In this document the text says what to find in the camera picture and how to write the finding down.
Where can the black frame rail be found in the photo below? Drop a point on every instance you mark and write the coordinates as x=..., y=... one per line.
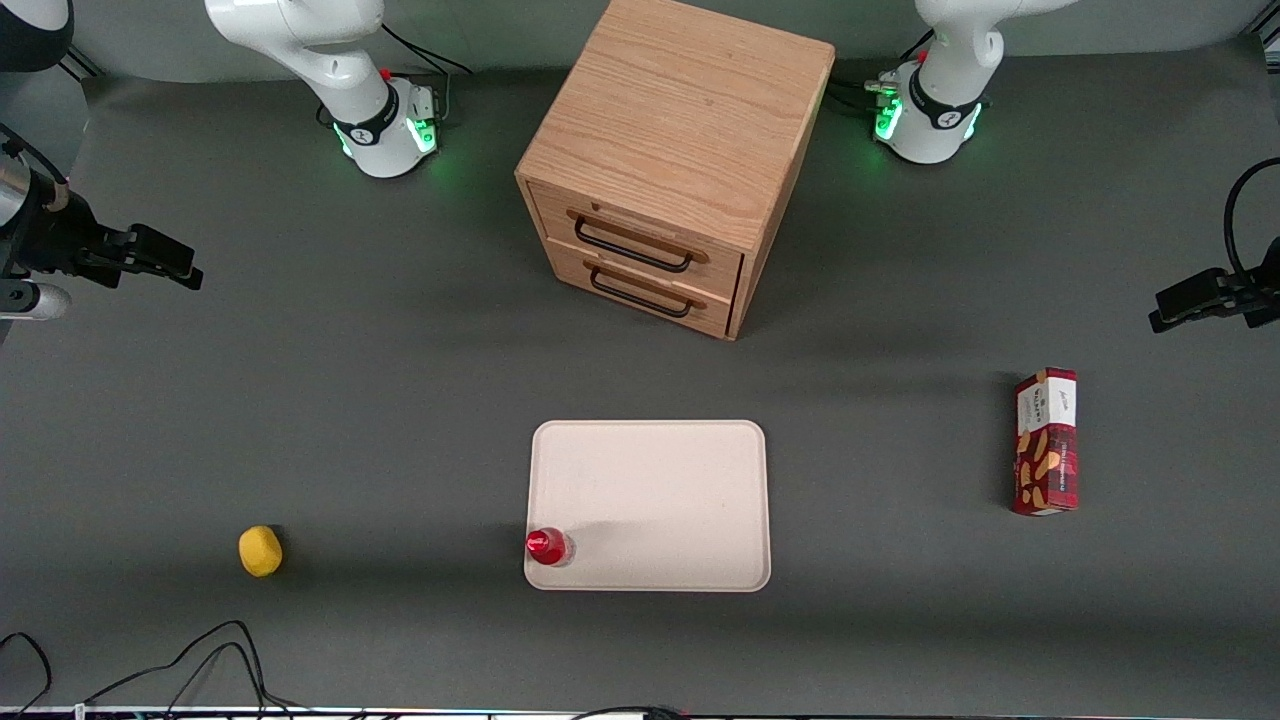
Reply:
x=1268, y=35
x=82, y=65

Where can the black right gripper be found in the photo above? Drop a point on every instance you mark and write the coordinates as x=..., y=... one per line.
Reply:
x=58, y=237

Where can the wooden two-drawer cabinet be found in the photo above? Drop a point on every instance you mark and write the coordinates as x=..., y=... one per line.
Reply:
x=680, y=110

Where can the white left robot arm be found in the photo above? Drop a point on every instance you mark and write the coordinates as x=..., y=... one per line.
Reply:
x=945, y=100

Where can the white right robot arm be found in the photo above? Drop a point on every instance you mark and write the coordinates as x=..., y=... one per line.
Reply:
x=300, y=40

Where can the white rectangular tray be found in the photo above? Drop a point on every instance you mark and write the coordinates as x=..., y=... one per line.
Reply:
x=660, y=500

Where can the yellow lemon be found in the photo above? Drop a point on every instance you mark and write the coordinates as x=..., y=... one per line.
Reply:
x=260, y=552

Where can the red cookie box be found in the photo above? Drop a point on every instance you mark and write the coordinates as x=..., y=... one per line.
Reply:
x=1045, y=450

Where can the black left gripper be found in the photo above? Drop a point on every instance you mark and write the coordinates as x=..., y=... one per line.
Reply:
x=1262, y=296

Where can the red plastic bottle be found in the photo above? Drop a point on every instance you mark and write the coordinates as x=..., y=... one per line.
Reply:
x=545, y=546

